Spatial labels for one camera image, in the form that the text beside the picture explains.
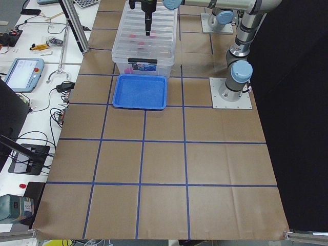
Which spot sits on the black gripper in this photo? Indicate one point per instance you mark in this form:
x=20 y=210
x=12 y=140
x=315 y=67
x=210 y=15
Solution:
x=148 y=7

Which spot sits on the clear plastic storage box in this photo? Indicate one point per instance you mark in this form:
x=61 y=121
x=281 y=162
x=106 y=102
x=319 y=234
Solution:
x=159 y=45

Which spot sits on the red block near tray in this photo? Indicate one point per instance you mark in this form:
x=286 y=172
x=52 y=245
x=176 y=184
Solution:
x=128 y=71

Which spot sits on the blue plastic tray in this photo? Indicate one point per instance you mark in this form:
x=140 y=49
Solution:
x=134 y=91

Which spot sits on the teal box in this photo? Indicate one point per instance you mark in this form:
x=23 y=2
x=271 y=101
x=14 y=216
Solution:
x=15 y=208

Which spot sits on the checkered calibration board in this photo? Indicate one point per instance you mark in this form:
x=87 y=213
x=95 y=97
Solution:
x=86 y=3

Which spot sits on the wooden chopsticks pair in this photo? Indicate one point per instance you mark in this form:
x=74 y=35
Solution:
x=51 y=17

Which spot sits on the metal reacher grabber tool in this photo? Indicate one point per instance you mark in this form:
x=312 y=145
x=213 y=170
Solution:
x=60 y=70

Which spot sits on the black power adapter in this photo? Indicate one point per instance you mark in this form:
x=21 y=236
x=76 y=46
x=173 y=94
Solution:
x=65 y=86

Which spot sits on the teach pendant tablet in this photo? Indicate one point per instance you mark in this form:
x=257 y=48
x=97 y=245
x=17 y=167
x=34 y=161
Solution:
x=24 y=74

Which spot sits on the black monitor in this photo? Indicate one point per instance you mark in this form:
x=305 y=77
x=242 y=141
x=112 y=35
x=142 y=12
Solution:
x=13 y=112

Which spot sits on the black monitor stand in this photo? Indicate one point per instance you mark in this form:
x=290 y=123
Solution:
x=26 y=158

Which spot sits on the black box latch handle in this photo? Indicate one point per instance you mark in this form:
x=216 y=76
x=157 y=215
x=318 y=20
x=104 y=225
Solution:
x=142 y=60

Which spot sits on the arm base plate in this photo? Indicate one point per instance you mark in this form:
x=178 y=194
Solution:
x=228 y=29
x=223 y=98

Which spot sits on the aluminium frame post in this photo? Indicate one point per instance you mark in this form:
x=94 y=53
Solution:
x=75 y=25

